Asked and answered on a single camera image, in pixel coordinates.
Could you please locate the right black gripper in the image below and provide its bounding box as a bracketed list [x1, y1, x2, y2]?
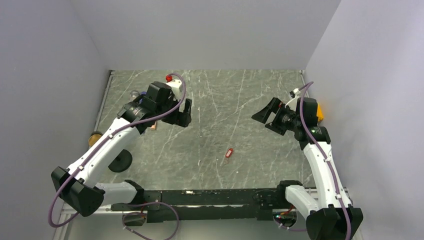
[252, 97, 302, 136]

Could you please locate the red key tag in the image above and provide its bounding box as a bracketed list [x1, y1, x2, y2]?
[225, 148, 234, 158]

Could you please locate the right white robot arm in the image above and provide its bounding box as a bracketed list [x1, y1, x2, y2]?
[251, 97, 364, 240]

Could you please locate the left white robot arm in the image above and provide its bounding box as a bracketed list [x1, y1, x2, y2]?
[51, 79, 191, 217]

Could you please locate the peach marker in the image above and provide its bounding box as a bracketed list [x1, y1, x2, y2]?
[150, 121, 157, 130]

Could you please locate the yellow bin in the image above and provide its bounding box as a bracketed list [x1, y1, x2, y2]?
[316, 103, 324, 123]

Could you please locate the black round stand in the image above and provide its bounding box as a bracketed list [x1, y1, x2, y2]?
[108, 149, 133, 173]

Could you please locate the brass round object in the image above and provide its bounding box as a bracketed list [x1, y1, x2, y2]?
[88, 131, 103, 148]

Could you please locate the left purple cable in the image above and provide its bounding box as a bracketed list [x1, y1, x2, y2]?
[48, 73, 187, 229]

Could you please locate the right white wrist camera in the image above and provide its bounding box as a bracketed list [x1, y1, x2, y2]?
[286, 87, 303, 110]

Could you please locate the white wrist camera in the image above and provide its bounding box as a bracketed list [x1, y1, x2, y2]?
[286, 87, 303, 110]
[166, 79, 184, 101]

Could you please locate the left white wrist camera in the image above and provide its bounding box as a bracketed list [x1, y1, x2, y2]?
[166, 79, 184, 101]

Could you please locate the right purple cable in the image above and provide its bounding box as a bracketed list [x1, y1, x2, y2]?
[298, 81, 353, 240]

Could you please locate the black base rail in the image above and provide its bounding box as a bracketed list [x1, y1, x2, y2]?
[110, 188, 292, 223]

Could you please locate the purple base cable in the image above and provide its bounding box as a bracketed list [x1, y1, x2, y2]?
[121, 202, 180, 240]

